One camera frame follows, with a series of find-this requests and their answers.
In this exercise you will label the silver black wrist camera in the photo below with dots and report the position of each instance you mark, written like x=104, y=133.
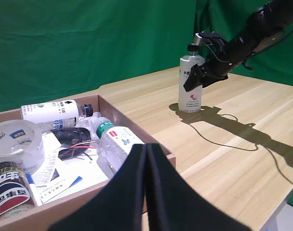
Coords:
x=206, y=38

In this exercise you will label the white marker blue cap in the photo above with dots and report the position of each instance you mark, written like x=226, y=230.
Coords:
x=32, y=185

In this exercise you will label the white bottle clear neck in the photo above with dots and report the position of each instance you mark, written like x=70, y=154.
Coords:
x=50, y=113

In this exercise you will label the green backdrop cloth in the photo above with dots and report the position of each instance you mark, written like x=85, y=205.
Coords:
x=88, y=48

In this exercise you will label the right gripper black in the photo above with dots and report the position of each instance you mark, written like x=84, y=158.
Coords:
x=214, y=71

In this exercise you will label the white table leg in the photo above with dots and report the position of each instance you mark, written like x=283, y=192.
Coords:
x=276, y=216

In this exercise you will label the clear plastic bag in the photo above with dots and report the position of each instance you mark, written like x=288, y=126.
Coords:
x=92, y=120

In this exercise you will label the black plastic part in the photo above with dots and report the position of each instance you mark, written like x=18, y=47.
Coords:
x=71, y=134

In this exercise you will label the white electrolyte bottle black cap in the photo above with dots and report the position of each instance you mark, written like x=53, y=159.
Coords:
x=188, y=101

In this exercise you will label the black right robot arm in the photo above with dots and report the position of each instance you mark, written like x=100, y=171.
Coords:
x=262, y=26

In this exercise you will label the Pepsi cola can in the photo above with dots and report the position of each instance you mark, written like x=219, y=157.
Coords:
x=9, y=192

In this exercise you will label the clear bottle butterfly label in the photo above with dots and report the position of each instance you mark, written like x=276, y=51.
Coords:
x=112, y=137

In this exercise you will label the brown cardboard monitor box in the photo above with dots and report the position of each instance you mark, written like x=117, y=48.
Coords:
x=108, y=108

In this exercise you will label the white booklet blue corner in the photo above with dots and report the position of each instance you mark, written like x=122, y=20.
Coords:
x=57, y=188

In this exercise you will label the clear packing tape roll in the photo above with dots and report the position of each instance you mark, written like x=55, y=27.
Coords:
x=16, y=142

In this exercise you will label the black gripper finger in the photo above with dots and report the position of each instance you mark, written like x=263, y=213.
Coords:
x=185, y=207
x=112, y=204

